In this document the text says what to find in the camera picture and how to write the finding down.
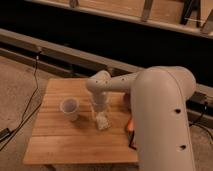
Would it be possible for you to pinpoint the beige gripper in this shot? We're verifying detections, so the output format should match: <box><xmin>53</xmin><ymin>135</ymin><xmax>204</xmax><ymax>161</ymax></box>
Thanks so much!
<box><xmin>91</xmin><ymin>92</ymin><xmax>109</xmax><ymax>123</ymax></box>

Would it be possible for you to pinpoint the white sponge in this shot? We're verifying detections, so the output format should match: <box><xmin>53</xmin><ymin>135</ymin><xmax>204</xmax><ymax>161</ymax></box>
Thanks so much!
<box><xmin>96</xmin><ymin>113</ymin><xmax>110</xmax><ymax>130</ymax></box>

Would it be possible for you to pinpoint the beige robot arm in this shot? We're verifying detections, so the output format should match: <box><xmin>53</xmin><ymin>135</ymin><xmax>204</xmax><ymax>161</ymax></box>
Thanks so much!
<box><xmin>86</xmin><ymin>66</ymin><xmax>196</xmax><ymax>171</ymax></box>

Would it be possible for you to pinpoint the white ceramic cup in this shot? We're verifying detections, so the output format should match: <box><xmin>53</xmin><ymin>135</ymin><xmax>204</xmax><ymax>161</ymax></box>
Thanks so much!
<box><xmin>60</xmin><ymin>97</ymin><xmax>79</xmax><ymax>121</ymax></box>

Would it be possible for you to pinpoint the dark red bowl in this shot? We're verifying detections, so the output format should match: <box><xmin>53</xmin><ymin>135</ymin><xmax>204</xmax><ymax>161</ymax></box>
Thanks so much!
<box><xmin>123</xmin><ymin>93</ymin><xmax>131</xmax><ymax>106</ymax></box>

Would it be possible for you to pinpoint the orange marker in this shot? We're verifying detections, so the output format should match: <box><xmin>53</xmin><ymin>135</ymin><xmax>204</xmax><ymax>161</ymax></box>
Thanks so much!
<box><xmin>126</xmin><ymin>117</ymin><xmax>134</xmax><ymax>132</ymax></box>

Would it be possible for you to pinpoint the black rectangular box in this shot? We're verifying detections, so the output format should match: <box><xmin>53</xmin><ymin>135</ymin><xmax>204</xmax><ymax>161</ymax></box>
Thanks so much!
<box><xmin>128</xmin><ymin>131</ymin><xmax>137</xmax><ymax>150</ymax></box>

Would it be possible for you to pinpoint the wooden table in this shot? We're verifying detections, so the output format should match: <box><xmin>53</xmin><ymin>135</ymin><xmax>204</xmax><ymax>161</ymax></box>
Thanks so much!
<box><xmin>23</xmin><ymin>78</ymin><xmax>138</xmax><ymax>165</ymax></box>

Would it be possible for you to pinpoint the black device on floor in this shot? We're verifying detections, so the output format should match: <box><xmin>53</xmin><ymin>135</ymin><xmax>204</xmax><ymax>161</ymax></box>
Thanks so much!
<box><xmin>0</xmin><ymin>128</ymin><xmax>11</xmax><ymax>142</ymax></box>

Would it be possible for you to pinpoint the black cable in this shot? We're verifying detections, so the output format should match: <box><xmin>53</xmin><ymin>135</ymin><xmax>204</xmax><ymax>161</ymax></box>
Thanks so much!
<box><xmin>0</xmin><ymin>49</ymin><xmax>43</xmax><ymax>151</ymax></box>

